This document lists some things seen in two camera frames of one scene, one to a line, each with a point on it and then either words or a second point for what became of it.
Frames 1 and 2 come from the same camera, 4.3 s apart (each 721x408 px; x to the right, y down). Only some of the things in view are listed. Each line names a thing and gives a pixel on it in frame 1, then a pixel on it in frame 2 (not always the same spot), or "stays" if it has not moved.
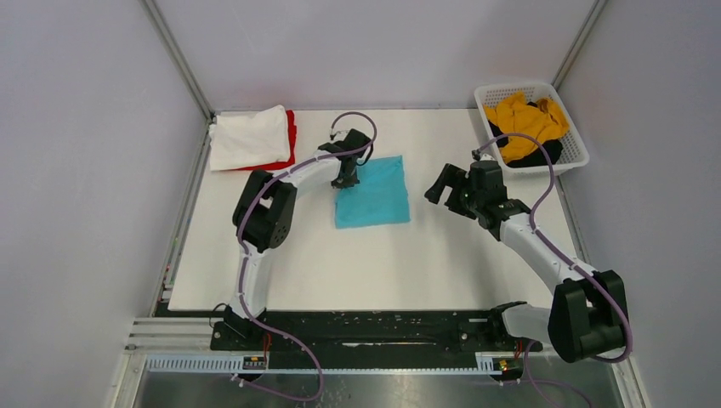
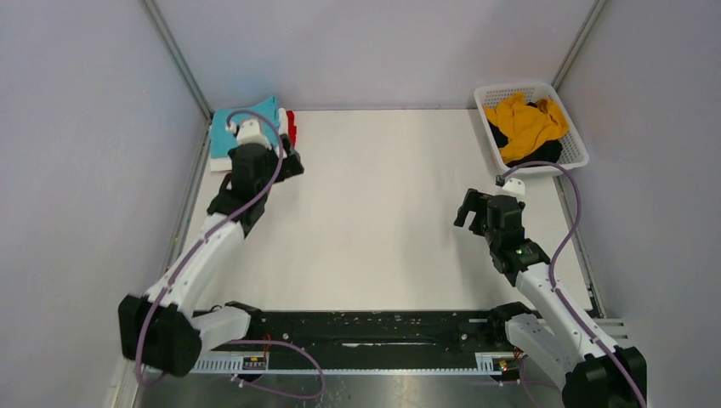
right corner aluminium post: x=577 y=46 stays
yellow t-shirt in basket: x=543 y=120 stays
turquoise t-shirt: x=381 y=197 to x=225 y=125
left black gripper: x=345 y=183 to x=292 y=165
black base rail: x=378 y=330 stays
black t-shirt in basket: x=538 y=157 stays
